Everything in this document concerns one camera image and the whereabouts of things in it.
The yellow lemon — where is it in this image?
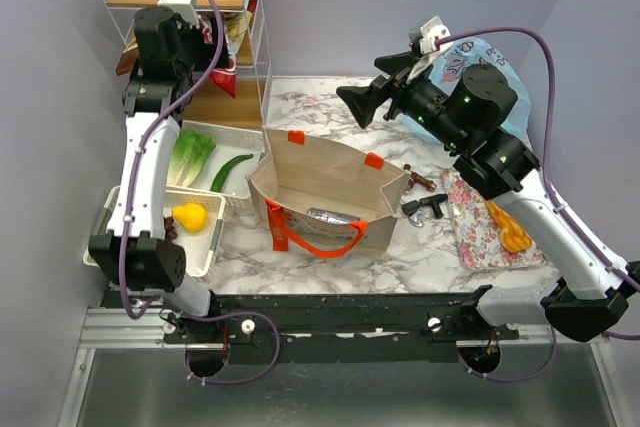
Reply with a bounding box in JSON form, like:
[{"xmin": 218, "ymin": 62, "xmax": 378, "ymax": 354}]
[{"xmin": 171, "ymin": 202, "xmax": 208, "ymax": 233}]

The white perforated basket front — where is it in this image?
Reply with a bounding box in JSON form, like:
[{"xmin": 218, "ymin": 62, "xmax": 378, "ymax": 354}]
[{"xmin": 84, "ymin": 186, "xmax": 226, "ymax": 287}]

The beige canvas tote bag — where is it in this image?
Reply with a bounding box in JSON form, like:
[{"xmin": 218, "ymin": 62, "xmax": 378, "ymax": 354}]
[{"xmin": 247, "ymin": 127, "xmax": 409, "ymax": 259}]

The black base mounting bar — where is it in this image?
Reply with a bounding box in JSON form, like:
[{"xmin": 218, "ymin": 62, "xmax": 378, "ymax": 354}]
[{"xmin": 164, "ymin": 292, "xmax": 519, "ymax": 365}]

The white perforated basket rear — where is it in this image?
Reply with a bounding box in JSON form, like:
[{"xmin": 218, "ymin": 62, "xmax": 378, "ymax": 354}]
[{"xmin": 166, "ymin": 121, "xmax": 264, "ymax": 215}]

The braided golden bread loaf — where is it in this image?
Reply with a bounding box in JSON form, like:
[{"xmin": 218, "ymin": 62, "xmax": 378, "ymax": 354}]
[{"xmin": 485, "ymin": 200, "xmax": 533, "ymax": 254}]

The green chili pepper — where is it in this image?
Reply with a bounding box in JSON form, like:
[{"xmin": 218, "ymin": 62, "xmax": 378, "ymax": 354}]
[{"xmin": 210, "ymin": 154, "xmax": 254, "ymax": 193}]

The red white snack packet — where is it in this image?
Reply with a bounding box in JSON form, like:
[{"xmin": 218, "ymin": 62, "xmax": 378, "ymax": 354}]
[{"xmin": 198, "ymin": 10, "xmax": 253, "ymax": 99}]

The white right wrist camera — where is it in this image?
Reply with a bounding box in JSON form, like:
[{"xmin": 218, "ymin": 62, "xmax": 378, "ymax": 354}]
[{"xmin": 408, "ymin": 16, "xmax": 452, "ymax": 81}]

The blue plastic grocery bag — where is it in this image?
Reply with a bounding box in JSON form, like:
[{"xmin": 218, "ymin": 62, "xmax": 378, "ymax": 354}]
[{"xmin": 392, "ymin": 38, "xmax": 528, "ymax": 155}]

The white wire shelf rack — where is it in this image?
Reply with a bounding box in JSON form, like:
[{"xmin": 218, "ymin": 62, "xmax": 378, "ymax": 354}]
[{"xmin": 88, "ymin": 0, "xmax": 271, "ymax": 131}]

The green lettuce leaf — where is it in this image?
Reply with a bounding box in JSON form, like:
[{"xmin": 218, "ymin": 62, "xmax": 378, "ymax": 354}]
[{"xmin": 167, "ymin": 130, "xmax": 216, "ymax": 187}]

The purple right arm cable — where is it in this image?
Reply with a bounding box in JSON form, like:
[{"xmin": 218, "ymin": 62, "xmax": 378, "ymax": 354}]
[{"xmin": 437, "ymin": 25, "xmax": 640, "ymax": 382}]

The aluminium rail frame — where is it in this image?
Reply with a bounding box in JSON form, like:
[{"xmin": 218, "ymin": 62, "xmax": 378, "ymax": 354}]
[{"xmin": 59, "ymin": 293, "xmax": 639, "ymax": 426}]

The floral pattern tray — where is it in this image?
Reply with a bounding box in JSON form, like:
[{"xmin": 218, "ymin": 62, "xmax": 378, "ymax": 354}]
[{"xmin": 442, "ymin": 168, "xmax": 551, "ymax": 272}]

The dark red grape bunch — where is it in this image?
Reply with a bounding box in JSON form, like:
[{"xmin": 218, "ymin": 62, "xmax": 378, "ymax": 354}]
[{"xmin": 164, "ymin": 217, "xmax": 178, "ymax": 242}]

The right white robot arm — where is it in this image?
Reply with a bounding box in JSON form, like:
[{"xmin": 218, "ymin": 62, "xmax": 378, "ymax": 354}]
[{"xmin": 336, "ymin": 63, "xmax": 639, "ymax": 342}]

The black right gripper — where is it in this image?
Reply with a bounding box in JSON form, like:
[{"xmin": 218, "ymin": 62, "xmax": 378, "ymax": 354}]
[{"xmin": 336, "ymin": 50, "xmax": 468, "ymax": 153}]

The dark red handled tool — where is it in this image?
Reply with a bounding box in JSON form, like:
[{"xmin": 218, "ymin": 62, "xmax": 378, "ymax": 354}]
[{"xmin": 403, "ymin": 164, "xmax": 437, "ymax": 193}]

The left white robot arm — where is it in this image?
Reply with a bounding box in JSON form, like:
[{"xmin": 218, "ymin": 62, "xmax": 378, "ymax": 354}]
[{"xmin": 88, "ymin": 6, "xmax": 225, "ymax": 342}]

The silver open-end wrench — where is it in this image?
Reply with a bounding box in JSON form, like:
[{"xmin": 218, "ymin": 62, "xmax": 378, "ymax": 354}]
[{"xmin": 401, "ymin": 204, "xmax": 426, "ymax": 228}]

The yellow brown chip bag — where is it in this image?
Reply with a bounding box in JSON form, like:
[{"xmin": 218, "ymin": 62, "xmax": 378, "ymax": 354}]
[{"xmin": 115, "ymin": 39, "xmax": 138, "ymax": 76}]

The black pipe tee fitting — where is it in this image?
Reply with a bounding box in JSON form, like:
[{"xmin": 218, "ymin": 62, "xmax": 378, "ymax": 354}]
[{"xmin": 401, "ymin": 193, "xmax": 448, "ymax": 219}]

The white perforated basket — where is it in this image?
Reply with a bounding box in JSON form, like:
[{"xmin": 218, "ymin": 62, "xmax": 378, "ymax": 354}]
[
  {"xmin": 166, "ymin": 121, "xmax": 264, "ymax": 215},
  {"xmin": 84, "ymin": 186, "xmax": 226, "ymax": 287}
]

